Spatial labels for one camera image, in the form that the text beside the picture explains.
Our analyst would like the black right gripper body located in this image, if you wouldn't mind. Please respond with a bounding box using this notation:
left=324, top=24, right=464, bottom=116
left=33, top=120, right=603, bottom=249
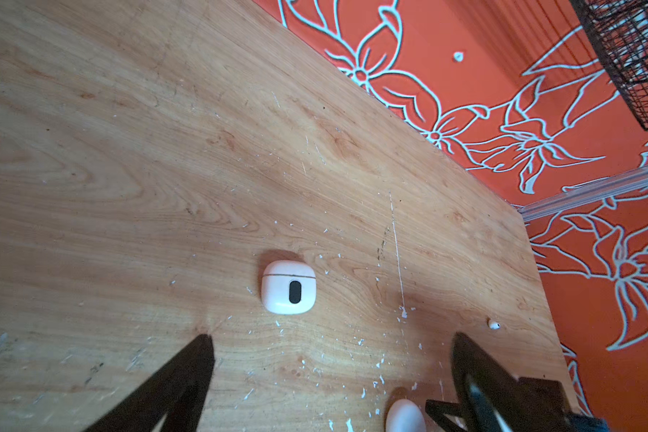
left=425, top=376, right=609, bottom=431

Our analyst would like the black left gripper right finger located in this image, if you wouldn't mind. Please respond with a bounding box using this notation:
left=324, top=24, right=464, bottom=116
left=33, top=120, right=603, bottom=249
left=451, top=332, right=574, bottom=431

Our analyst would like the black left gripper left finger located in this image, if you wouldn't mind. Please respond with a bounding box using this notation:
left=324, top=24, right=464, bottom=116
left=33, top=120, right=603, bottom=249
left=87, top=334, right=215, bottom=431

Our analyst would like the white earbud charging case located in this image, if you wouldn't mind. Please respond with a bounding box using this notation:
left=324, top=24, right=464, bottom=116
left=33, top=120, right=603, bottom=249
left=261, top=260, right=317, bottom=315

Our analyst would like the black wire wall basket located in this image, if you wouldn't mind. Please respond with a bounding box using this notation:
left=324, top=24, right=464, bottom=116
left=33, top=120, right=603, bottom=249
left=571, top=0, right=648, bottom=131

